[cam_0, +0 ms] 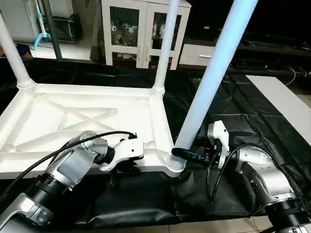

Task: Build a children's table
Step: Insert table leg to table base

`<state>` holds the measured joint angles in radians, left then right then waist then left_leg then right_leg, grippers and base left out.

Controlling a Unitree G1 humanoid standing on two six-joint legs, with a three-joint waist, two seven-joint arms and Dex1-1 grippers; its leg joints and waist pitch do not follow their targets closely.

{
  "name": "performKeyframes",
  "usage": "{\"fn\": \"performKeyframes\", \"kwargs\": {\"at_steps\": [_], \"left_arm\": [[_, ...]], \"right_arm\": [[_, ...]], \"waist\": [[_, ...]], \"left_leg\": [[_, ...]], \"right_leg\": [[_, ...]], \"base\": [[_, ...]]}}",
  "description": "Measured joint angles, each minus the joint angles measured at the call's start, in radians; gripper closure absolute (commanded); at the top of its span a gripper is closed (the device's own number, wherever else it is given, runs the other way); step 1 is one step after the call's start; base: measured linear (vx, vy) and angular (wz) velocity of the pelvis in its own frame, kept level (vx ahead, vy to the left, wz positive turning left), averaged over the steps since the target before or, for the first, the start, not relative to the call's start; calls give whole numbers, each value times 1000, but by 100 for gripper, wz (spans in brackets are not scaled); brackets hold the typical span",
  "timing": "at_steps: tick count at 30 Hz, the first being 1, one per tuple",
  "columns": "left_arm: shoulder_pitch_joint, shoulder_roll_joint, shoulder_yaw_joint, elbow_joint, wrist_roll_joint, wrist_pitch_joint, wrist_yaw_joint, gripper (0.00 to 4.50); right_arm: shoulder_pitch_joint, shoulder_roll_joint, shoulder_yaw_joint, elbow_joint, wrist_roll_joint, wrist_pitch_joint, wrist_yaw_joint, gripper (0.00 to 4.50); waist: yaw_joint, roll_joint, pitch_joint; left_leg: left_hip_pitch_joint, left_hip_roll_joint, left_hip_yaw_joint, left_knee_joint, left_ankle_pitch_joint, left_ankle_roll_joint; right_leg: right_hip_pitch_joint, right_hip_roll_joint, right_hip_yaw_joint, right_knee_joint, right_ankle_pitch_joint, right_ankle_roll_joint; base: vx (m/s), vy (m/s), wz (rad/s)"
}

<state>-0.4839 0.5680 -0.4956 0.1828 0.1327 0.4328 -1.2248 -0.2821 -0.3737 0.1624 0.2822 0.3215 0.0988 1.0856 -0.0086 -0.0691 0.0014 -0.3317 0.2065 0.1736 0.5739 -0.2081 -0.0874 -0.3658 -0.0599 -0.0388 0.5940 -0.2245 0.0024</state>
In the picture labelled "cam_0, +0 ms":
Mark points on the white plastic table top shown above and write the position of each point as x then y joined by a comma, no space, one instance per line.
82,121

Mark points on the white plastic table leg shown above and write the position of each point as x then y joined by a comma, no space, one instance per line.
214,73
14,53
165,43

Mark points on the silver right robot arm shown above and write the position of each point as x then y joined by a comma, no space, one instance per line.
267,179

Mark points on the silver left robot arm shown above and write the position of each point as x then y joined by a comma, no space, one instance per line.
58,174

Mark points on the black work mat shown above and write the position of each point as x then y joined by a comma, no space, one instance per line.
233,121

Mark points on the white flat board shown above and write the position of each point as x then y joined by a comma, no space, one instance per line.
286,102

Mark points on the white drawer unit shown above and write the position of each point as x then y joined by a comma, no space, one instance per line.
199,54

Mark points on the dark low media cabinet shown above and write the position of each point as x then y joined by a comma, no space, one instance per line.
272,53

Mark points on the white glass door cabinet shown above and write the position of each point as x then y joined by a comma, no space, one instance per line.
141,29

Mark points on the brown cardboard box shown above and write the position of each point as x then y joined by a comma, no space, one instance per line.
24,49

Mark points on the grey vertical metal pole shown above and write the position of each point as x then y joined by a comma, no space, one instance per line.
52,29

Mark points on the light blue plastic object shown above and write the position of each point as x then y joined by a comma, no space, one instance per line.
41,26

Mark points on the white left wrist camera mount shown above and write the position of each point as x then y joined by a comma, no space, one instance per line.
124,151

